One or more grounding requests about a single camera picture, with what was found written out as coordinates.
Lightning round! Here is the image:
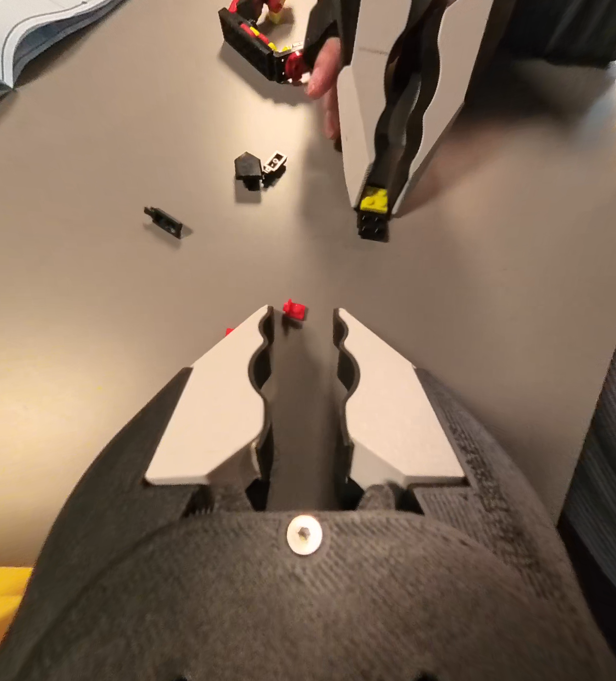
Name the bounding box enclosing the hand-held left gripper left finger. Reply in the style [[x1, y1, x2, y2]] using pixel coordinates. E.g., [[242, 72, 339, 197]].
[[144, 305, 276, 487]]

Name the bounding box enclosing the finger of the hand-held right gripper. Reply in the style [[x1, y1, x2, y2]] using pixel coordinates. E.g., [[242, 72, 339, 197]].
[[390, 0, 495, 217], [336, 0, 418, 210]]

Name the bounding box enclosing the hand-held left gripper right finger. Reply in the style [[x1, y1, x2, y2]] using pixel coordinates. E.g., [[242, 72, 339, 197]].
[[332, 306, 467, 489]]

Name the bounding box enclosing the red yellow black brick model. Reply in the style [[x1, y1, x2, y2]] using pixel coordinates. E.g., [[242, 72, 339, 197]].
[[217, 0, 312, 86]]

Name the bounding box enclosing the black brick block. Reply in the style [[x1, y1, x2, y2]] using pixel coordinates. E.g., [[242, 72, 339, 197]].
[[355, 178, 394, 243]]

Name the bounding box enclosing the person's right forearm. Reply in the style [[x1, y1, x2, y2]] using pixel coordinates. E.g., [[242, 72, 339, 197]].
[[478, 0, 616, 69]]

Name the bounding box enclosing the person's right hand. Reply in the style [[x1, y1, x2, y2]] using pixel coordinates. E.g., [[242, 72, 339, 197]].
[[305, 37, 343, 141]]

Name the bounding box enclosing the small dark clip brick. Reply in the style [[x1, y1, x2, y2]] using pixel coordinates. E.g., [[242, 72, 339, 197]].
[[259, 151, 289, 179]]

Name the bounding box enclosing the black clip brick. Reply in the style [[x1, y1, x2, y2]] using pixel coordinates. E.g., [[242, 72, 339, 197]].
[[142, 205, 184, 239]]

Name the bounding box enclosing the open instruction booklet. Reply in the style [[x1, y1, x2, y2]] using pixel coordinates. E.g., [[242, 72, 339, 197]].
[[0, 0, 123, 124]]

